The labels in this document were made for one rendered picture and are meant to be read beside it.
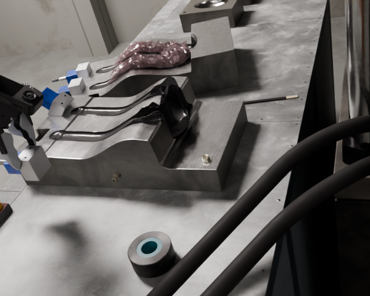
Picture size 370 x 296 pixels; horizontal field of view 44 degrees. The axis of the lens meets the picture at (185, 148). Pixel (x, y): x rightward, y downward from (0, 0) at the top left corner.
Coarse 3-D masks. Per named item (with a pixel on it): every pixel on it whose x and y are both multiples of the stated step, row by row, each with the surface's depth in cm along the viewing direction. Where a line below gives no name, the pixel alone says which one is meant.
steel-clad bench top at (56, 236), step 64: (256, 0) 182; (320, 0) 167; (256, 64) 137; (256, 128) 110; (0, 192) 113; (64, 192) 107; (128, 192) 101; (192, 192) 96; (0, 256) 94; (64, 256) 90
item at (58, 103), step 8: (32, 88) 119; (48, 88) 120; (48, 96) 119; (56, 96) 120; (64, 96) 119; (48, 104) 118; (56, 104) 117; (64, 104) 118; (48, 112) 120; (56, 112) 119; (64, 112) 119
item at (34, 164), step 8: (24, 152) 94; (32, 152) 94; (40, 152) 95; (0, 160) 98; (24, 160) 92; (32, 160) 93; (40, 160) 95; (48, 160) 97; (8, 168) 96; (24, 168) 93; (32, 168) 93; (40, 168) 95; (48, 168) 97; (24, 176) 95; (32, 176) 94; (40, 176) 95
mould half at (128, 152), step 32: (192, 96) 112; (64, 128) 113; (96, 128) 111; (128, 128) 98; (160, 128) 96; (192, 128) 105; (224, 128) 102; (64, 160) 103; (96, 160) 100; (128, 160) 97; (160, 160) 95; (192, 160) 95; (224, 160) 96
